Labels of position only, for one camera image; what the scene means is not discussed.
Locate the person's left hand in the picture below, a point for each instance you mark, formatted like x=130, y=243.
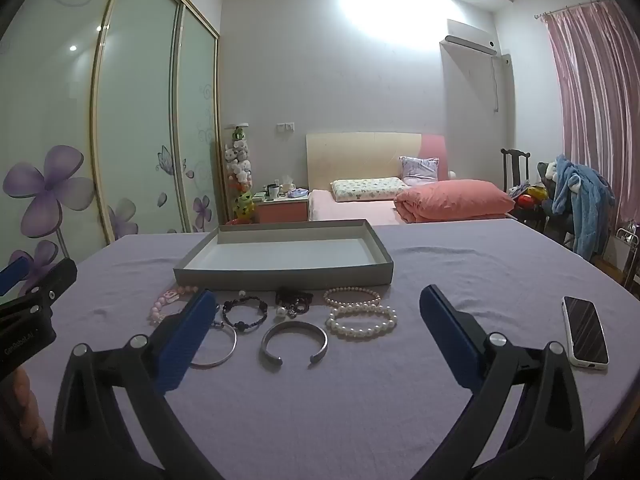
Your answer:
x=31, y=410

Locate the white air conditioner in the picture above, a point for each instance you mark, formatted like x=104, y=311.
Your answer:
x=470, y=37

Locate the white metal rack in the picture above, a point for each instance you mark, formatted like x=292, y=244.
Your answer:
x=627, y=255

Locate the gold bangle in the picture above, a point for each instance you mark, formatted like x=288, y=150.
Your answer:
x=270, y=355

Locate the curtain rod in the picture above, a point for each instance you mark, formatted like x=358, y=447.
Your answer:
x=575, y=7

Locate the pink bed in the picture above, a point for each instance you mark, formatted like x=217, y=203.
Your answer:
x=350, y=207

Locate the white wall outlet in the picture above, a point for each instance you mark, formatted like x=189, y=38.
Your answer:
x=285, y=127

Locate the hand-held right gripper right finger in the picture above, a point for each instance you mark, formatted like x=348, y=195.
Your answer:
x=450, y=340

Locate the dark wooden chair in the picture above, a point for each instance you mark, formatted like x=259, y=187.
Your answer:
x=515, y=170

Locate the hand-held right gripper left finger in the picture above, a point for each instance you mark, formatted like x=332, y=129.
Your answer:
x=181, y=340

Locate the purple square pillow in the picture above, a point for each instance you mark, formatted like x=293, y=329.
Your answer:
x=419, y=170

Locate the floral white pillow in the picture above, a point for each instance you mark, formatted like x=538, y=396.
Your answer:
x=367, y=190

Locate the dark mug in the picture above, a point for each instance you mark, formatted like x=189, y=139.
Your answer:
x=273, y=191

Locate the folded pink quilt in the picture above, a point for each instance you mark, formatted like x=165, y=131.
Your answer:
x=455, y=200

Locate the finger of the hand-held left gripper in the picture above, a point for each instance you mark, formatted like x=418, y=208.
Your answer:
x=12, y=275
x=52, y=280

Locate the pink and beige nightstand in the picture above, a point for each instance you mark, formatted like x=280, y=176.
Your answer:
x=280, y=210

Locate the white smartphone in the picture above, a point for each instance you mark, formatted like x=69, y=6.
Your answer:
x=585, y=332

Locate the grey cardboard tray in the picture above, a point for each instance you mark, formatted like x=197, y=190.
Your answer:
x=280, y=255

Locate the thin silver bangle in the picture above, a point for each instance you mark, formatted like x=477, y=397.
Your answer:
x=230, y=347

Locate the floral glass sliding wardrobe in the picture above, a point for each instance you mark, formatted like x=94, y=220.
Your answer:
x=140, y=110

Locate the beige and pink headboard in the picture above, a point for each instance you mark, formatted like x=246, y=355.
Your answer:
x=360, y=157

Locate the pink curtain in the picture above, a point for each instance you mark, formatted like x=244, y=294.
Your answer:
x=595, y=120

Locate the column of plush toys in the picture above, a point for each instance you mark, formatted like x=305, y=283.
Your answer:
x=241, y=170

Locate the blue fleece robe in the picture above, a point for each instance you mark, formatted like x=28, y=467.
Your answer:
x=582, y=205

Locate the purple tablecloth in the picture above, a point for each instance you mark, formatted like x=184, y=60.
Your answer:
x=325, y=410

